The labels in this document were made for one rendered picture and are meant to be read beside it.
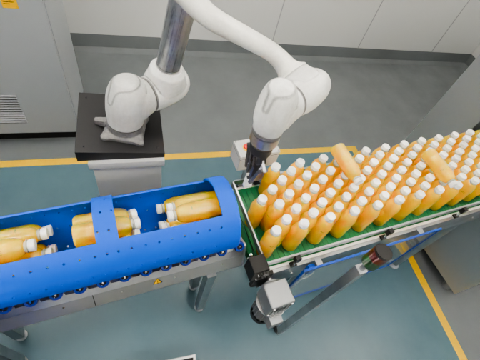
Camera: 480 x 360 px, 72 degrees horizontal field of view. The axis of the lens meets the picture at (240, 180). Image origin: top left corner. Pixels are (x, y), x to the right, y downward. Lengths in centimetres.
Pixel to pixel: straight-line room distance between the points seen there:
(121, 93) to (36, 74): 128
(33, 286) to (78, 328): 116
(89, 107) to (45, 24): 81
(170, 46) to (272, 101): 63
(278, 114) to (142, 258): 63
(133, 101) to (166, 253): 61
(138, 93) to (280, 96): 70
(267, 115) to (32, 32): 180
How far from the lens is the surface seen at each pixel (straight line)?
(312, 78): 99
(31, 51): 250
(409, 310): 283
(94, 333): 228
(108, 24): 380
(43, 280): 115
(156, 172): 162
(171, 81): 146
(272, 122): 88
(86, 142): 155
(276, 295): 146
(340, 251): 161
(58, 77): 259
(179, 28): 132
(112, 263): 113
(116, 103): 141
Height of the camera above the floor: 220
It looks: 53 degrees down
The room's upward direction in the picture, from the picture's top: 18 degrees clockwise
